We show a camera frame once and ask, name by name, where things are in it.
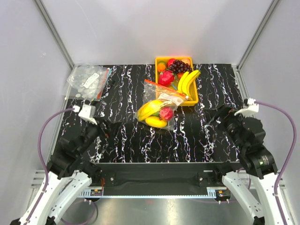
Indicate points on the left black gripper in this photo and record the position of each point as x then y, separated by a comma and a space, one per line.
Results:
110, 131

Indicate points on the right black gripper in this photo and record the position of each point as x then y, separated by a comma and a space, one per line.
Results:
225, 113

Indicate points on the yellow banana bunch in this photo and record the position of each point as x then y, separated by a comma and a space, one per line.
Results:
148, 109
185, 82

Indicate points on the yellow mango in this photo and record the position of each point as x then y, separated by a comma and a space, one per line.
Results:
155, 122

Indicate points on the clear zip bag orange zipper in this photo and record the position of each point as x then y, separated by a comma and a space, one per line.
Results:
154, 91

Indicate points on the red apple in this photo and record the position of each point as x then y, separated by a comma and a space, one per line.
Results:
166, 113

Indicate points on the green apple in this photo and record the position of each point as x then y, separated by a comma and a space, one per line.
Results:
157, 114

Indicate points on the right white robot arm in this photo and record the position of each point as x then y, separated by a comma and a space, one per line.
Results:
268, 208

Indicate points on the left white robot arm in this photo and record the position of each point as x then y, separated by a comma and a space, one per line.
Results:
55, 196

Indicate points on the stack of clear zip bags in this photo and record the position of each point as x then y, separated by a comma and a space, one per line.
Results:
87, 82

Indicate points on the yellow plastic fruit tray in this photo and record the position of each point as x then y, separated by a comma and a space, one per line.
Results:
173, 86

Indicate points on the pink dragon fruit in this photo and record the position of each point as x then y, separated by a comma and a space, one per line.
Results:
166, 78

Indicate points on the yellow banana bunch in tray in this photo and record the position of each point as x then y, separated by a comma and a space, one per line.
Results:
185, 82

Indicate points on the orange fruit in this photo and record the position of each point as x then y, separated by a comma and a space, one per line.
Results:
161, 66

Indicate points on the red peach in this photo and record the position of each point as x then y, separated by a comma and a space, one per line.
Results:
170, 62

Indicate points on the dark purple grape bunch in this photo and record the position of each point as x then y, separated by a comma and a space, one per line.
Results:
181, 66

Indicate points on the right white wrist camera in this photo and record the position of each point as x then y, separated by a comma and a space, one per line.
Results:
251, 108

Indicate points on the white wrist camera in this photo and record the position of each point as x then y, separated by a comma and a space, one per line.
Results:
251, 108
86, 112

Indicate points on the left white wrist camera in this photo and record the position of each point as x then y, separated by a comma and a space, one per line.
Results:
86, 112

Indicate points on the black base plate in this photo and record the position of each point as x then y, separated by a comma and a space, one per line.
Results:
200, 166

